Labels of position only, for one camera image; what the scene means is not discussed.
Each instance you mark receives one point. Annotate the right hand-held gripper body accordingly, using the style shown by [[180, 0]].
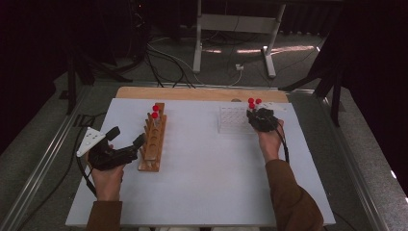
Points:
[[264, 121]]

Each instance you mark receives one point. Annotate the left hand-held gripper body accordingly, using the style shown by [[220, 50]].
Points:
[[109, 158]]

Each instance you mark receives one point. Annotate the wooden test tube rack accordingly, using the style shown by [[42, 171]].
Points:
[[154, 147]]

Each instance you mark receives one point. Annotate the clear acrylic test tube rack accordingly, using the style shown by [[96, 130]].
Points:
[[232, 122]]

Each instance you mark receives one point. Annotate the person's right hand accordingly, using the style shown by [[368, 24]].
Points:
[[271, 144]]

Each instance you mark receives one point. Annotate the person's left hand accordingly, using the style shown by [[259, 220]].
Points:
[[107, 184]]

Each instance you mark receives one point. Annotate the white plug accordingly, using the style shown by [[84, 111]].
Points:
[[239, 67]]

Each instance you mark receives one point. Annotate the black tripod stand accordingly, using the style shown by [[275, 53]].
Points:
[[72, 80], [335, 96]]

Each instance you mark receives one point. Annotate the white metal stand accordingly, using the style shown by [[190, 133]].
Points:
[[237, 24]]

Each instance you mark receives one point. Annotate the aluminium floor rail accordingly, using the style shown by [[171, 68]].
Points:
[[356, 166], [38, 179]]

